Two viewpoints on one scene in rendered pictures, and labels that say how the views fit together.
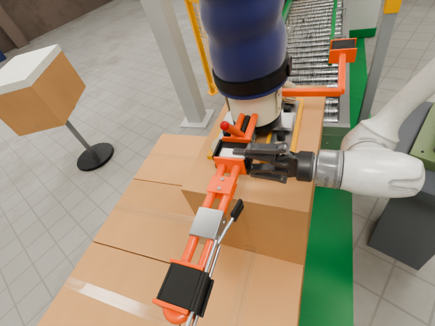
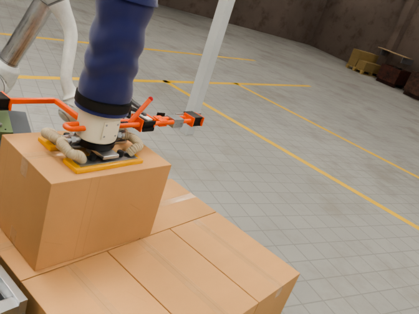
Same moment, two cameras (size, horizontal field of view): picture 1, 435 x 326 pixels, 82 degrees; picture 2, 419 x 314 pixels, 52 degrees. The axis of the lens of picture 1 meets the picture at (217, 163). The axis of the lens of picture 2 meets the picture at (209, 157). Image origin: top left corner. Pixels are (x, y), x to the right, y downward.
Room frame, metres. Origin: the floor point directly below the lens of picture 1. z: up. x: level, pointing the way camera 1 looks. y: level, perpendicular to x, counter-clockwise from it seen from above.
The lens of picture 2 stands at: (2.32, 0.35, 1.78)
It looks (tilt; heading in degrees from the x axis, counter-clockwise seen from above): 22 degrees down; 182
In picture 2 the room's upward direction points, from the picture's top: 19 degrees clockwise
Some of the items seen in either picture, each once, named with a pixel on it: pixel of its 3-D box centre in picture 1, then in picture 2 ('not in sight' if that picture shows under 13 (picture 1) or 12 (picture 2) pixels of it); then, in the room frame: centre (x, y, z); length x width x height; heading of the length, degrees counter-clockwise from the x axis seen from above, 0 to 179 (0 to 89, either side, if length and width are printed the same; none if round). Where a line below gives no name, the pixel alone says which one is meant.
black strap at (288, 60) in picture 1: (250, 68); (103, 99); (0.69, -0.19, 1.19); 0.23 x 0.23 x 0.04
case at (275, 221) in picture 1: (265, 166); (83, 189); (0.67, -0.19, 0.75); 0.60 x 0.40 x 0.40; 146
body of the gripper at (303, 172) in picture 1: (294, 165); not in sight; (0.38, -0.18, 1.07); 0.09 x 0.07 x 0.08; 58
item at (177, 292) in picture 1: (182, 287); (193, 119); (0.19, 0.14, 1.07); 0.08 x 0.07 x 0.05; 148
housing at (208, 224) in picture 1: (208, 226); (174, 121); (0.30, 0.06, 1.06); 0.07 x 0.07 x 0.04; 58
